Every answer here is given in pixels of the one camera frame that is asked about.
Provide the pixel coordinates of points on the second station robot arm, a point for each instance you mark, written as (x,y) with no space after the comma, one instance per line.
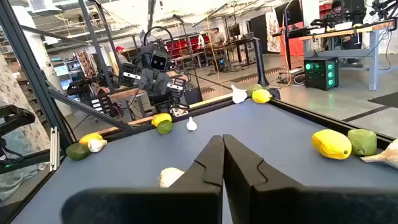
(99,104)

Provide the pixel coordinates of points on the orange partition panel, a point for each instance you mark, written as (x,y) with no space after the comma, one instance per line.
(292,46)

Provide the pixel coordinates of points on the black pillar stand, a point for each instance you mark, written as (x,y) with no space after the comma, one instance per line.
(260,62)

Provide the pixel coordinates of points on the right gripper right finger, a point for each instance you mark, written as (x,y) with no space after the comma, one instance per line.
(264,202)

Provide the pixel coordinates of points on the black partition panel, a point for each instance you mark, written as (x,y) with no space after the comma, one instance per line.
(258,31)

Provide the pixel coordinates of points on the green lime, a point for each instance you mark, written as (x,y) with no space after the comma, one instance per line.
(164,128)
(77,152)
(362,142)
(254,88)

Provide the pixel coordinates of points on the large white garlic bulb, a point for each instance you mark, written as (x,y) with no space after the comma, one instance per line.
(238,95)

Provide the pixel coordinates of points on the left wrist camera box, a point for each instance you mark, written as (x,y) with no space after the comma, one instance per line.
(159,60)

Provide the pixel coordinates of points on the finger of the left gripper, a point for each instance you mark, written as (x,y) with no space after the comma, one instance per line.
(146,80)
(161,82)

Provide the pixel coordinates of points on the black tripod stand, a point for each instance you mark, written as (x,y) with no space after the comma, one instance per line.
(177,17)

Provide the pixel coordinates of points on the black aluminium table frame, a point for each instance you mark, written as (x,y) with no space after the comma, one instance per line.
(35,71)

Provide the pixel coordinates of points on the black computer tower green lights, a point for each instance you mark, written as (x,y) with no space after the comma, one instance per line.
(320,74)

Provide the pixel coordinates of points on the black corner clamp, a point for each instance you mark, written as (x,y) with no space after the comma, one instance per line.
(274,93)

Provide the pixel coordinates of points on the silver metal bracket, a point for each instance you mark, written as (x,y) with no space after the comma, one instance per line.
(54,149)

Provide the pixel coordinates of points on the red storage rack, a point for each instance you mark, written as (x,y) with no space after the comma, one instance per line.
(183,46)

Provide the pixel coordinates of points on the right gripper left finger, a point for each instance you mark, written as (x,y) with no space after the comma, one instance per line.
(186,205)

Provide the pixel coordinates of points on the shelf with monitors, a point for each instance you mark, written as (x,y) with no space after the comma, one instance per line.
(66,70)

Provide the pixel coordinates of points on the yellow lemon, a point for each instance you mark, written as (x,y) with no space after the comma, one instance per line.
(90,137)
(161,118)
(331,144)
(261,96)

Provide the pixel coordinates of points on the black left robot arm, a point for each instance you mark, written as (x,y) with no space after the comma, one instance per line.
(163,104)

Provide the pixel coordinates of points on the patterned hanging cloth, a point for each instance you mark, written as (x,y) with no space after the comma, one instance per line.
(87,63)

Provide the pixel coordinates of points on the patterned hanging tapestry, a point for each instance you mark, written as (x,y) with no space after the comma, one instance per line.
(273,29)

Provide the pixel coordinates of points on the black curved mount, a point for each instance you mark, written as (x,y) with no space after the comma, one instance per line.
(15,118)

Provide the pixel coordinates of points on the patterned fabric sheet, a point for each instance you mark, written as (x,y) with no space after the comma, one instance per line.
(12,93)

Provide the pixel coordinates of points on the person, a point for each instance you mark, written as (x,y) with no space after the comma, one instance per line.
(217,36)
(336,14)
(120,56)

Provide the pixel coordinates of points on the grey-legged wooden workbench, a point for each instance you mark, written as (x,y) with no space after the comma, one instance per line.
(373,62)

